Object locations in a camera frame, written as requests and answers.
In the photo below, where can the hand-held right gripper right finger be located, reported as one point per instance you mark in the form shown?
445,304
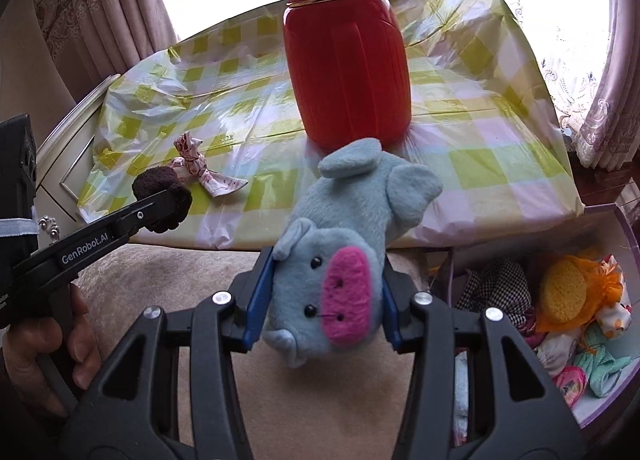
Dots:
391,310

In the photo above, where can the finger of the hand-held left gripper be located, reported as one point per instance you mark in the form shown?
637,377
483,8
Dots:
145,212

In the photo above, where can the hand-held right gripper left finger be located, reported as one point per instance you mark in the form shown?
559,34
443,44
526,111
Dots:
260,300

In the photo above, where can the dark brown scrunchie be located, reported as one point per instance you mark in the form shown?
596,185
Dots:
155,182

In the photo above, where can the red white patterned cloth bow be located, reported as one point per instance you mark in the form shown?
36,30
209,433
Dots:
192,159

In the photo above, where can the grey elephant plush toy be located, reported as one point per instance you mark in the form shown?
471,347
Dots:
320,240

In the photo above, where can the pale pink cloth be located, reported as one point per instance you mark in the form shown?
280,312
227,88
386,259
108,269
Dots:
555,347

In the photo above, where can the orange sponge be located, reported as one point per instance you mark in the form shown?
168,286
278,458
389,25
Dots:
562,290

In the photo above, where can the pink round pouch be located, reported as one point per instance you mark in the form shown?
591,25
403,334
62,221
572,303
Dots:
570,385

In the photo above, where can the green towel cloth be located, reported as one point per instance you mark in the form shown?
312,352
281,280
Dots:
600,365

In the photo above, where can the white printed pouch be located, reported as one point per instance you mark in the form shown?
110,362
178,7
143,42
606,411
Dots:
612,315

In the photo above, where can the purple storage box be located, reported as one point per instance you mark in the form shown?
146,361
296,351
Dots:
600,230

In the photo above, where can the person's left hand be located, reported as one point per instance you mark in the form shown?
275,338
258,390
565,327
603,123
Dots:
85,340

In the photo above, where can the beige upholstered stool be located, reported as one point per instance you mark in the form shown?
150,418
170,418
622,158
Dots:
165,280

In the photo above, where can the white cabinet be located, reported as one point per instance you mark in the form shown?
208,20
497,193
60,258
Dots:
65,154

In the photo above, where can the yellow checked plastic tablecloth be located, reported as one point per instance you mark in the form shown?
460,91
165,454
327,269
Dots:
475,89

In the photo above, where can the red thermos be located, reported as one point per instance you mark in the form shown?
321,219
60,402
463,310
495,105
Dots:
345,64

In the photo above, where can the floral lace curtain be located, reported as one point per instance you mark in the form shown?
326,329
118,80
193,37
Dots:
555,74

